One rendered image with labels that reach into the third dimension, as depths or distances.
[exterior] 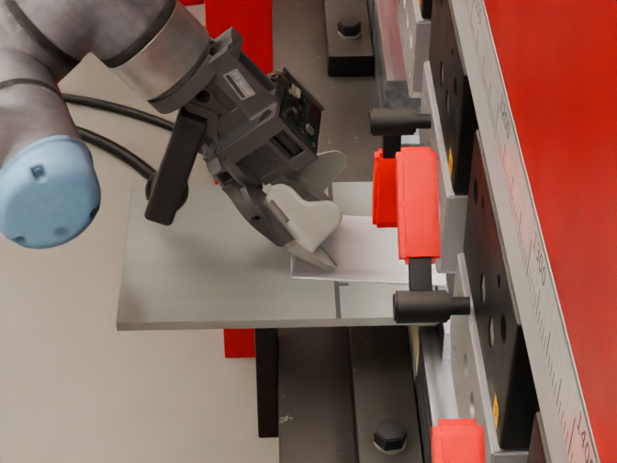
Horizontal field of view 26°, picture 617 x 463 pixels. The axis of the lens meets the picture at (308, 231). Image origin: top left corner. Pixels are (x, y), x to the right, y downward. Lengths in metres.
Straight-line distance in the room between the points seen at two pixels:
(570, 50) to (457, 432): 0.18
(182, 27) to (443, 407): 0.36
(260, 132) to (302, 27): 0.66
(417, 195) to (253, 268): 0.42
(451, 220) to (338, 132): 0.69
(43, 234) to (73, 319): 1.66
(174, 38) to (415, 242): 0.35
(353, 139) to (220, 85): 0.47
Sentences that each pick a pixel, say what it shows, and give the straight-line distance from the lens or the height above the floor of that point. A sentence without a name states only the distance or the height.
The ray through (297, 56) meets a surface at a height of 0.88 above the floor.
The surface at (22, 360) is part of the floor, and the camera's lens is 2.51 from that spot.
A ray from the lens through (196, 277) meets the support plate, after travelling 1.13.
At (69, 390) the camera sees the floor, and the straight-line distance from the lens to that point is 2.44.
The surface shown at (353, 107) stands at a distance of 1.54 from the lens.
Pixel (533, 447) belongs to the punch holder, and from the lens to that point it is 0.57.
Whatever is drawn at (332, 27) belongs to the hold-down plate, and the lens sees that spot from 1.63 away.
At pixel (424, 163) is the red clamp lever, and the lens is 0.73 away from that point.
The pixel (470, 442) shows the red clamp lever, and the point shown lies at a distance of 0.59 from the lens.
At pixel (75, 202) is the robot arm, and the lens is 0.90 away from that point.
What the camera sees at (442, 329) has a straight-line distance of 1.10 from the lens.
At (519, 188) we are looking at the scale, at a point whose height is 1.39.
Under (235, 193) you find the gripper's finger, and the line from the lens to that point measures 1.07.
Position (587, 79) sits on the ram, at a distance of 0.47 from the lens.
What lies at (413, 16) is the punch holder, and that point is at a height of 1.24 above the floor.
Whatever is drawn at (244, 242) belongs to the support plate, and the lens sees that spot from 1.16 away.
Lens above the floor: 1.75
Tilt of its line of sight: 40 degrees down
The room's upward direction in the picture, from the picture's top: straight up
